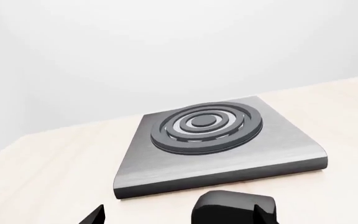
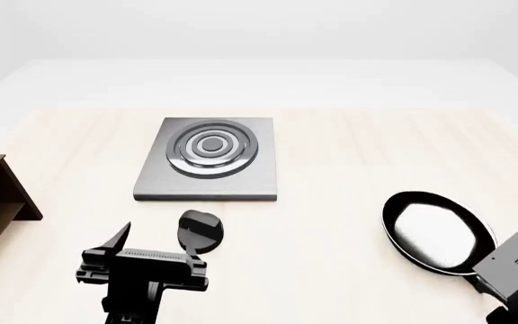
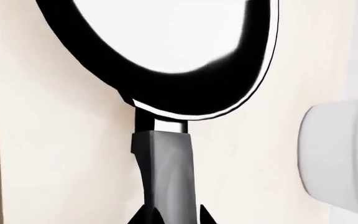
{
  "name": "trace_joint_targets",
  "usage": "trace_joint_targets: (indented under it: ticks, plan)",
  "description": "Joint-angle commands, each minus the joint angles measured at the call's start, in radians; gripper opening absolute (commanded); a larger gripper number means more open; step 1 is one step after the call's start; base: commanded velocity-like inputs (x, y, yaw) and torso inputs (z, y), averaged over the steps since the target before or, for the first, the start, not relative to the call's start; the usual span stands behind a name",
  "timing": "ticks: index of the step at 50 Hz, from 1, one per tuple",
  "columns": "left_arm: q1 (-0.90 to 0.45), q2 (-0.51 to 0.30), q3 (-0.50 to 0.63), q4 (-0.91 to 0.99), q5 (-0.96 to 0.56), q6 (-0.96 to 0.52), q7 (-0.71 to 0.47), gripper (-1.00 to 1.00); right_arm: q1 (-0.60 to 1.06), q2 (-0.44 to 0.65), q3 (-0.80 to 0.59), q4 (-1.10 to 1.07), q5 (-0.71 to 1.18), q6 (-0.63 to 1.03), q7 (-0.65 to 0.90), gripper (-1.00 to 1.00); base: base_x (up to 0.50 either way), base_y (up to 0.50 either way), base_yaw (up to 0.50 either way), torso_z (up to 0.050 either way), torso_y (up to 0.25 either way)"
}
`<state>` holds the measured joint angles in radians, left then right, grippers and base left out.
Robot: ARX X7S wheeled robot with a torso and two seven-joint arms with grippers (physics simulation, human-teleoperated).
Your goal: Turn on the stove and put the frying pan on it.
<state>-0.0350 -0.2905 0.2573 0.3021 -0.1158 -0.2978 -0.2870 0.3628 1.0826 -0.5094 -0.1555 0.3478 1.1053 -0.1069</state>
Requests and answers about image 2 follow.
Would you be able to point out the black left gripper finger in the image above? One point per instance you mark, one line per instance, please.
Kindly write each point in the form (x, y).
(120, 239)
(200, 233)

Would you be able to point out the silver square stove with burner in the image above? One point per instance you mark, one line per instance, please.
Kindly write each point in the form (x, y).
(245, 182)

